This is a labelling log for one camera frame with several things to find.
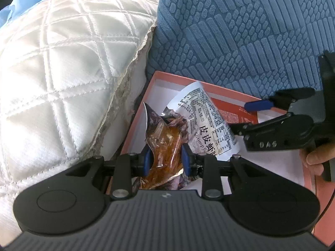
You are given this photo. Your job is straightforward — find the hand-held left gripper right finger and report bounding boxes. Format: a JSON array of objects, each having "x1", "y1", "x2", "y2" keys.
[{"x1": 181, "y1": 143, "x2": 273, "y2": 200}]

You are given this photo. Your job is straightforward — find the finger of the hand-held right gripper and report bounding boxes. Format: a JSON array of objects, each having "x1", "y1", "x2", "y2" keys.
[
  {"x1": 230, "y1": 112, "x2": 295, "y2": 136},
  {"x1": 244, "y1": 87, "x2": 316, "y2": 111}
]

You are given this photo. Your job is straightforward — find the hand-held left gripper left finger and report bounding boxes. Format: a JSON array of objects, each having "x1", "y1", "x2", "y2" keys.
[{"x1": 63, "y1": 148, "x2": 152, "y2": 200}]

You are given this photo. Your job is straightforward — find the blue snack packet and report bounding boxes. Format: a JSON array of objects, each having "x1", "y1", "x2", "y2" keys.
[{"x1": 140, "y1": 102, "x2": 202, "y2": 191}]

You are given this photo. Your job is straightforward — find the shallow orange box lid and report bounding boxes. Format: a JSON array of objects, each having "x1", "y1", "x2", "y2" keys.
[{"x1": 106, "y1": 70, "x2": 316, "y2": 195}]

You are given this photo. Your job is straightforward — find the red snack packet white print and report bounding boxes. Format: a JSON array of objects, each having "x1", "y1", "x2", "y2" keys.
[{"x1": 209, "y1": 97, "x2": 287, "y2": 126}]

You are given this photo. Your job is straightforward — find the white snack packet red label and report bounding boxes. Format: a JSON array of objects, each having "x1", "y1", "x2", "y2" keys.
[{"x1": 164, "y1": 81, "x2": 241, "y2": 163}]

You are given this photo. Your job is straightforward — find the deep orange cardboard box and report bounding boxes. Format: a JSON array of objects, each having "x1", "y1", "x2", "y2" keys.
[{"x1": 313, "y1": 178, "x2": 334, "y2": 247}]

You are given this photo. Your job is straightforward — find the person's right hand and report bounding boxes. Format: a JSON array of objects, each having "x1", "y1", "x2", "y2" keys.
[{"x1": 300, "y1": 140, "x2": 335, "y2": 175}]

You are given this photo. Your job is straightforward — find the blue textured cushion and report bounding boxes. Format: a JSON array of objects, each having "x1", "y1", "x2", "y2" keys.
[{"x1": 145, "y1": 0, "x2": 335, "y2": 102}]

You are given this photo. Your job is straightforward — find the cream quilted pillow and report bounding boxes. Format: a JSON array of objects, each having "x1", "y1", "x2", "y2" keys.
[{"x1": 0, "y1": 0, "x2": 163, "y2": 238}]

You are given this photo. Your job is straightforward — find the light blue sheet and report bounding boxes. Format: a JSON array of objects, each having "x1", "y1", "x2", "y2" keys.
[{"x1": 0, "y1": 0, "x2": 63, "y2": 29}]

